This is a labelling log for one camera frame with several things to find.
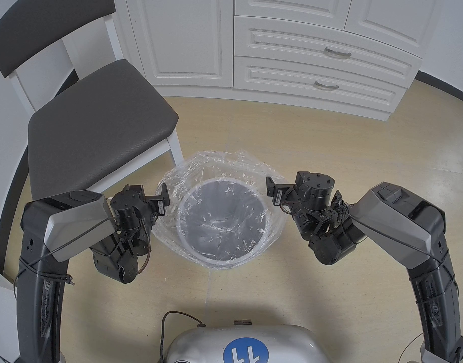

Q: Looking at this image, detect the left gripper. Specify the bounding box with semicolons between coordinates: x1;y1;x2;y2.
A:
111;185;156;230

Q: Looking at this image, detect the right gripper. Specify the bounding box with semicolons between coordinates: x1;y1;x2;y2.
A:
294;172;336;213

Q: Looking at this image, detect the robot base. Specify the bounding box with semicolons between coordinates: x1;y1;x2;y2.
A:
167;319;324;363

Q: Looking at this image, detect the clear plastic bag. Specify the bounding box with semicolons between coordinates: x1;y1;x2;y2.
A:
152;148;289;270

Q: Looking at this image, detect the white trash bin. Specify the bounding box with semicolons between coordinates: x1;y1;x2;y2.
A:
177;177;271;270

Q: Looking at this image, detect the white chair with grey seat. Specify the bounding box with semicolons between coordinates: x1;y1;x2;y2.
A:
0;0;184;203

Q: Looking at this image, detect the white wardrobe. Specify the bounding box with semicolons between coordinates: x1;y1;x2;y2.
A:
110;0;444;122

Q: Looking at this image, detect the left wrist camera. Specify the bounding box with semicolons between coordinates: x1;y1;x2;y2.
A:
146;184;171;216

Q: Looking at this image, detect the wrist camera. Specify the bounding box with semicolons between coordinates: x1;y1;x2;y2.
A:
146;184;171;216
265;175;297;208

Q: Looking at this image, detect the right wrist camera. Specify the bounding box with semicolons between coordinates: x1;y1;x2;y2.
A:
265;175;297;208

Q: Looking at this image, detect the black cable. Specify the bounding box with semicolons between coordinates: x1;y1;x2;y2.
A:
160;310;206;360

